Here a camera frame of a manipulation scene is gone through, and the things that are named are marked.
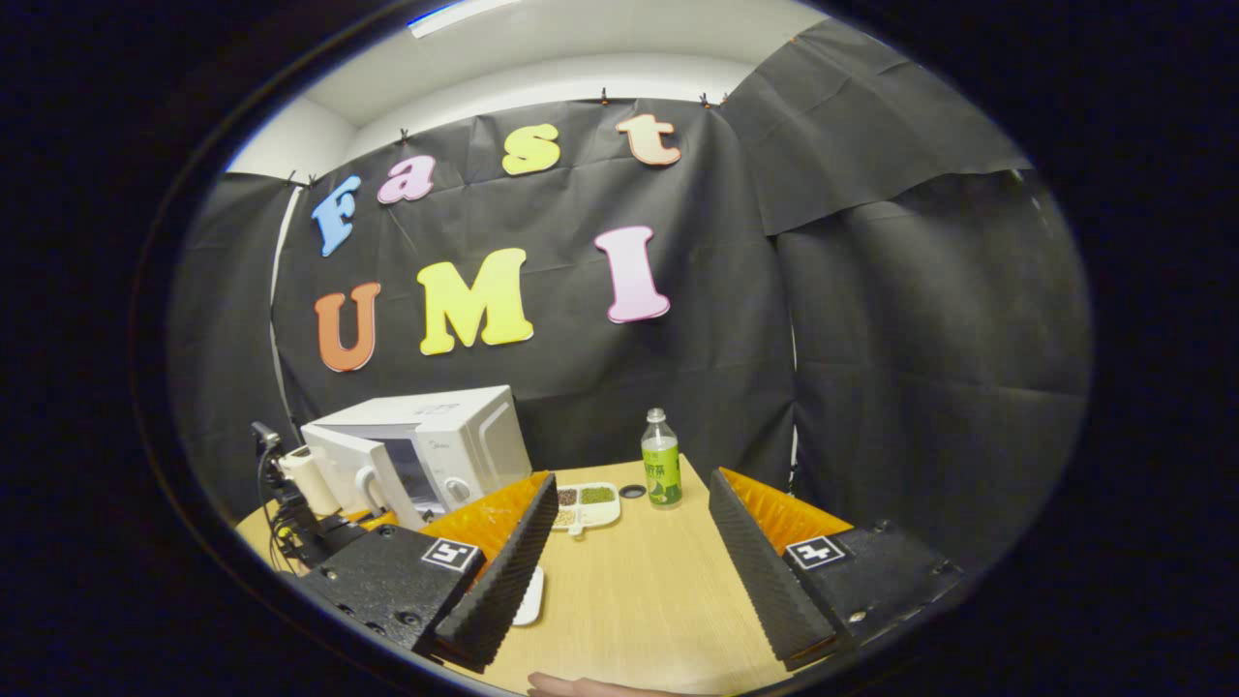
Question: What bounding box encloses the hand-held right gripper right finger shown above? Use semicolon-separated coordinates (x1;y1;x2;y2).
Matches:
709;468;969;671

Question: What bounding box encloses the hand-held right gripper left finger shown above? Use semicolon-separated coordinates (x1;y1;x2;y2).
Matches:
290;471;560;674

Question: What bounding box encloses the white plate with pink food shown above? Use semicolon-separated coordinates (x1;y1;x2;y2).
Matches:
510;566;546;627

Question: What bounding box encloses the white microwave oven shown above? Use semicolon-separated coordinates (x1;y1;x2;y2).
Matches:
300;385;533;531

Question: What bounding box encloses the white divided tray with grains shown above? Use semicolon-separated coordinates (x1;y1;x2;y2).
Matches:
552;482;622;536

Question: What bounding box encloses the green drink bottle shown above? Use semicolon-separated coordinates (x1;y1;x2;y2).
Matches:
641;408;683;509

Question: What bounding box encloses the large ceiling light panel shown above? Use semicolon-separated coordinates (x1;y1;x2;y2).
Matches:
407;0;524;40

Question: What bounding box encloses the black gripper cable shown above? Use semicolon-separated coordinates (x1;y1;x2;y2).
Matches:
254;463;291;574

